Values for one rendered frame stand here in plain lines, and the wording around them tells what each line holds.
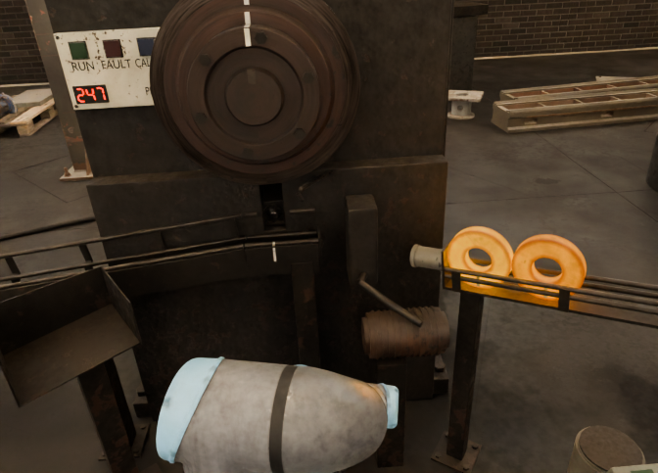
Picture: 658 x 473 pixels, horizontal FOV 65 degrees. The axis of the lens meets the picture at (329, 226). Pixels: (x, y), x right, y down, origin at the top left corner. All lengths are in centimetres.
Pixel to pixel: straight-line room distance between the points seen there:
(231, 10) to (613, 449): 114
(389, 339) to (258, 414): 83
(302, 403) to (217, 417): 9
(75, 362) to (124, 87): 66
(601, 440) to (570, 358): 101
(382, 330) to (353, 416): 78
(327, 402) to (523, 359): 161
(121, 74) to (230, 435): 102
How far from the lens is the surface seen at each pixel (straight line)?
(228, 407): 58
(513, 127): 462
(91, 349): 133
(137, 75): 140
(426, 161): 143
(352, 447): 59
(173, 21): 122
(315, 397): 57
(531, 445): 185
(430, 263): 134
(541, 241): 124
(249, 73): 112
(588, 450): 118
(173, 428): 61
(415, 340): 137
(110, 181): 149
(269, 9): 117
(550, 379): 208
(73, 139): 423
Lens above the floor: 138
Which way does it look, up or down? 28 degrees down
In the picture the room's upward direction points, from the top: 3 degrees counter-clockwise
